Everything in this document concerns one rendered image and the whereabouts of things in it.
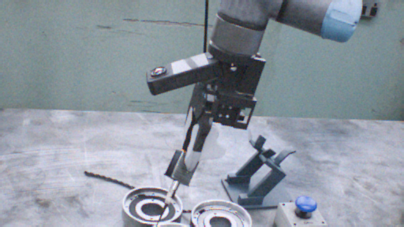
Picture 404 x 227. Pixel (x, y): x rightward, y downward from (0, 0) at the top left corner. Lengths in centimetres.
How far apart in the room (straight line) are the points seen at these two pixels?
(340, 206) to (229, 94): 41
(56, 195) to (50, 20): 151
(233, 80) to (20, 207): 44
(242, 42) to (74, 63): 175
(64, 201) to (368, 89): 231
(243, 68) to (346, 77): 210
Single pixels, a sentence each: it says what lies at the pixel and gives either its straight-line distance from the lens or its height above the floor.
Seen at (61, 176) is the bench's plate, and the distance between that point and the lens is 91.
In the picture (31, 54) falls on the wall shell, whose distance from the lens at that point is 233.
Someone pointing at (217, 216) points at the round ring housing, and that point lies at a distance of 79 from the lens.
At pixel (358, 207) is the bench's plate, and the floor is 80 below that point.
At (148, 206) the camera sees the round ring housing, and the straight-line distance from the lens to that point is 81.
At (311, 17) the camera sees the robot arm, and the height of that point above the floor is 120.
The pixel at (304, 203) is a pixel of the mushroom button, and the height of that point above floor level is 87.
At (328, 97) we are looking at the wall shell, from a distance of 275.
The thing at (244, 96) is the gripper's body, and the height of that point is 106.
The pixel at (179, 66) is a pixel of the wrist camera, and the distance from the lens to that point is 67.
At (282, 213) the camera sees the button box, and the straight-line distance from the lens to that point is 82.
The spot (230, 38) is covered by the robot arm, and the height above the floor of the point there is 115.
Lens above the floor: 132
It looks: 26 degrees down
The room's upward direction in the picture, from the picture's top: 9 degrees clockwise
